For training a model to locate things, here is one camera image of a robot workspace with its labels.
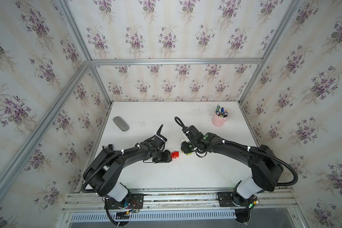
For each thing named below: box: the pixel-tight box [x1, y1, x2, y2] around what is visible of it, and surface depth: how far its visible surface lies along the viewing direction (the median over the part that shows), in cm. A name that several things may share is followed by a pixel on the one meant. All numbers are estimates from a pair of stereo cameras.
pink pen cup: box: [211, 111, 229, 128], surface depth 101 cm
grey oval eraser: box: [112, 115, 130, 132], surface depth 106 cm
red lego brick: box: [171, 151, 180, 159], surface depth 88 cm
